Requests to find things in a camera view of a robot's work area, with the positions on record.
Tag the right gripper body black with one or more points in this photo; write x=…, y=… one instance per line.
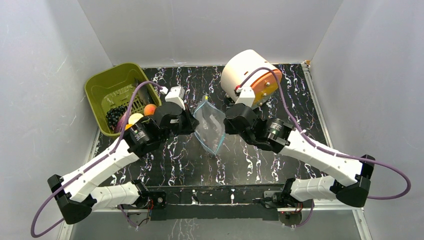
x=228, y=122

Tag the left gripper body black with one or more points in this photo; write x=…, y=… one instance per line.
x=185, y=127

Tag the clear zip top bag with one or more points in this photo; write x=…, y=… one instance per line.
x=211, y=129

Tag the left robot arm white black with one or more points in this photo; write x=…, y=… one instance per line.
x=78, y=193

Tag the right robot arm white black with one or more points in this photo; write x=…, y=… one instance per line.
x=346, y=180

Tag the white round toy food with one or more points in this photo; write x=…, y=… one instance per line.
x=134, y=118

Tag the white orange cylindrical appliance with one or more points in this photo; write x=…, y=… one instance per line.
x=248, y=68

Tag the purple toy eggplant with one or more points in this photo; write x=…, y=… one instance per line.
x=121, y=124

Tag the black toy grape bunch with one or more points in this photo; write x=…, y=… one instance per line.
x=114, y=115

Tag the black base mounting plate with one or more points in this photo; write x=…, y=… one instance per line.
x=243, y=201

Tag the olive green plastic basket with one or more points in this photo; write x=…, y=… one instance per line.
x=112, y=88

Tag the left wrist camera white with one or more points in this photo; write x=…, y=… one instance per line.
x=175, y=95

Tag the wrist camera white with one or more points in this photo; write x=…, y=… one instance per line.
x=175, y=95
x=244, y=95

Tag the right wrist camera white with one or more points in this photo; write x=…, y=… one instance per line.
x=244, y=95

